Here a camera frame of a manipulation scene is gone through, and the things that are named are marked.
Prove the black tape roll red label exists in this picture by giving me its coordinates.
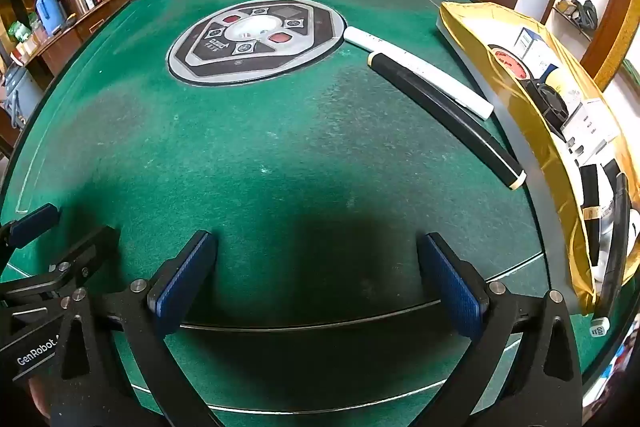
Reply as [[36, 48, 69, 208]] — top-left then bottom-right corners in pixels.
[[487, 44, 531, 80]]

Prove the white marker pen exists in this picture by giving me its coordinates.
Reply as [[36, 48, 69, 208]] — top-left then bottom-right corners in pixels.
[[344, 27, 495, 120]]

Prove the green packet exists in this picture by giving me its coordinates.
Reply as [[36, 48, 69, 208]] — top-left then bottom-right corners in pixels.
[[7, 22, 32, 45]]

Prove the black tube with gold band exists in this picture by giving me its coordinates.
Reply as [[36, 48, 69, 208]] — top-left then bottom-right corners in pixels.
[[580, 164, 603, 265]]

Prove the blue thermos jug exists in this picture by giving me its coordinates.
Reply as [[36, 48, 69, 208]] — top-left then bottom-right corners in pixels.
[[34, 0, 68, 35]]

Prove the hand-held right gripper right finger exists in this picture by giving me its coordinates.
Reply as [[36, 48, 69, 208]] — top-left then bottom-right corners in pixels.
[[417, 232, 583, 427]]

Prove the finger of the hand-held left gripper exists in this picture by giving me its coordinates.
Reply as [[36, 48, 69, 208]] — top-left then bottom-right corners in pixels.
[[0, 226, 121, 303], [0, 203, 61, 265]]

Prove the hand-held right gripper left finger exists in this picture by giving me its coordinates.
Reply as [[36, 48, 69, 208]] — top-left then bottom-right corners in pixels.
[[50, 229, 221, 427]]

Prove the white small labelled box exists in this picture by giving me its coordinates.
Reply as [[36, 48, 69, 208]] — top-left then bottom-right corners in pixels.
[[565, 99, 621, 158]]

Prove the black marker with beige caps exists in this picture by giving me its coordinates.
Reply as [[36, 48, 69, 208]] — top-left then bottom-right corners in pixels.
[[366, 51, 527, 190]]

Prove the round table control panel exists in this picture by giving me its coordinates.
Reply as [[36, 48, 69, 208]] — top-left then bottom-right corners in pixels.
[[166, 0, 347, 86]]

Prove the gold-lined storage box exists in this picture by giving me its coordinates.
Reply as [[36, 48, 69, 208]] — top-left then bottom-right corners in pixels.
[[437, 1, 640, 315]]

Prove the grey plastic bucket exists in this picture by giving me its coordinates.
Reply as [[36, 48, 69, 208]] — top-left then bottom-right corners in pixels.
[[0, 64, 46, 128]]

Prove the black round cooling fan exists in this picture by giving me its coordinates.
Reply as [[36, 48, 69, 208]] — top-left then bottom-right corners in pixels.
[[522, 79, 571, 140]]

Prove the black marker with white caps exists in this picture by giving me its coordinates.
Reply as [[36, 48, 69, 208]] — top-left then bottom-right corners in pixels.
[[597, 172, 632, 313]]

